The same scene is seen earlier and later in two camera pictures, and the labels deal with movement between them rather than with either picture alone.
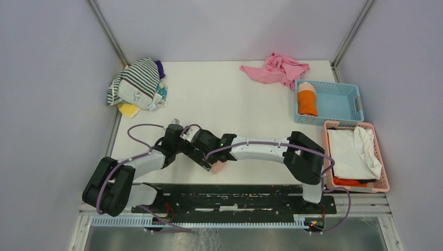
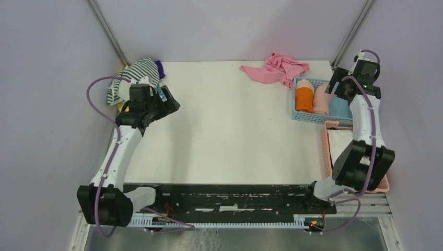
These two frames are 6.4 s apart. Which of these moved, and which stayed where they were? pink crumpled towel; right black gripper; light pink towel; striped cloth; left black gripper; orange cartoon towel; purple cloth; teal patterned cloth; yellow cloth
Moved: light pink towel; left black gripper; right black gripper
Stayed: orange cartoon towel; purple cloth; striped cloth; yellow cloth; teal patterned cloth; pink crumpled towel
